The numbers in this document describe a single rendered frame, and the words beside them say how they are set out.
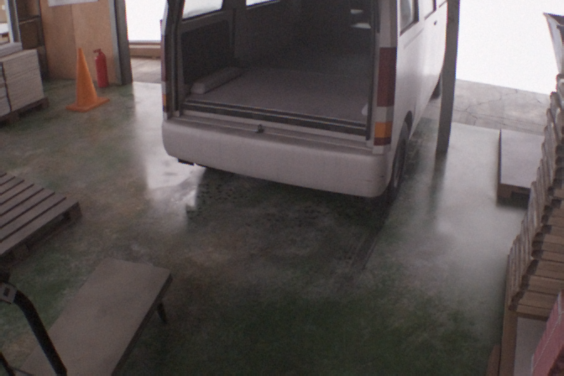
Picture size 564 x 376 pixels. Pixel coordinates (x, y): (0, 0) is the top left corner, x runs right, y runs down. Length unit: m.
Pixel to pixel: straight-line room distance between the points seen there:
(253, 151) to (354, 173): 0.57
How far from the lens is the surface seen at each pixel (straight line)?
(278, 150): 2.48
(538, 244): 2.02
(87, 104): 5.36
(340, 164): 2.38
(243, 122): 2.72
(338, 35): 4.25
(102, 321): 1.97
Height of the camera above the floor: 1.53
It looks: 25 degrees down
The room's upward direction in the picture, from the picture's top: 1 degrees counter-clockwise
